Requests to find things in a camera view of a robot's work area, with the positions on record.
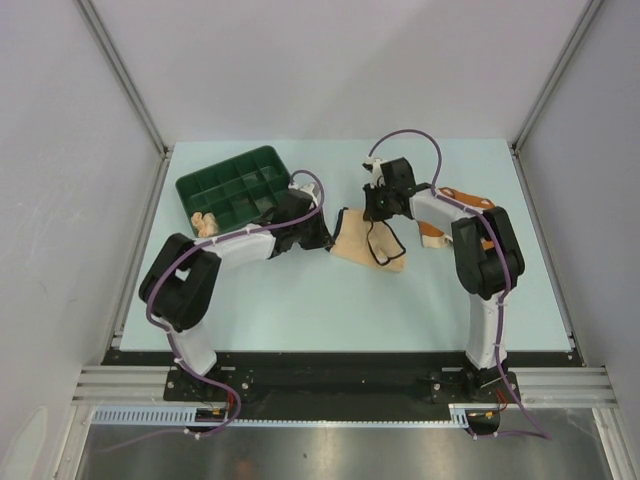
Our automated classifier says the beige navy-trimmed underwear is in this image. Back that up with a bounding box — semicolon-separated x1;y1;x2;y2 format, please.
329;208;406;273

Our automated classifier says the peach boxer underwear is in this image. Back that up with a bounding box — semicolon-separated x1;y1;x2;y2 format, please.
191;211;220;238

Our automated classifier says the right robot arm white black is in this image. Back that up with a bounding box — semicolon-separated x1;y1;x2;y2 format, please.
363;157;525;401

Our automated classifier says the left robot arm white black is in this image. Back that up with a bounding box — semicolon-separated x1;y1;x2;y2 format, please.
139;185;332;400

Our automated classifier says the orange brown underwear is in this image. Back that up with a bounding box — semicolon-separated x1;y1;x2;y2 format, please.
417;187;495;248

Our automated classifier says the green compartment tray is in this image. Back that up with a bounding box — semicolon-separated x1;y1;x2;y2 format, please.
175;145;290;234

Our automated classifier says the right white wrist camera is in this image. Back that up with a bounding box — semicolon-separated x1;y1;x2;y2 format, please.
362;156;385;189

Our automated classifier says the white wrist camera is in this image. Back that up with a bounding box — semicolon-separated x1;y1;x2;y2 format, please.
362;156;385;189
288;182;321;205

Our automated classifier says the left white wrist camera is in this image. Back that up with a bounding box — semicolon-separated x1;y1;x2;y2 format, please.
288;182;321;205

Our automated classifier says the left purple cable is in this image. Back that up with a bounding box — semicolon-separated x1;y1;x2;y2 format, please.
145;169;326;416

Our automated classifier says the purple cable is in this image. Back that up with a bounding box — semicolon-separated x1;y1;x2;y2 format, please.
145;169;326;416
367;128;554;441

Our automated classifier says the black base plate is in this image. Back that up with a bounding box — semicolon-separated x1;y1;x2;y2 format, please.
163;352;520;419

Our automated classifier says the white slotted cable duct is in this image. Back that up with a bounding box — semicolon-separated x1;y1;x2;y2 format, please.
91;404;497;431

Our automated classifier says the right aluminium frame post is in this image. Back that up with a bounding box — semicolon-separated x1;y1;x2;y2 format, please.
510;0;606;155

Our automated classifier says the aluminium frame post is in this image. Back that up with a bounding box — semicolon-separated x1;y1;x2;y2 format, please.
510;0;606;155
73;0;169;158

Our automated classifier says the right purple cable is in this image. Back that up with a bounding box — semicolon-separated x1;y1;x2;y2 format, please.
367;128;554;441

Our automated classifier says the left aluminium frame post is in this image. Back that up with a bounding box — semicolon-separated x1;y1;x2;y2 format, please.
73;0;169;158

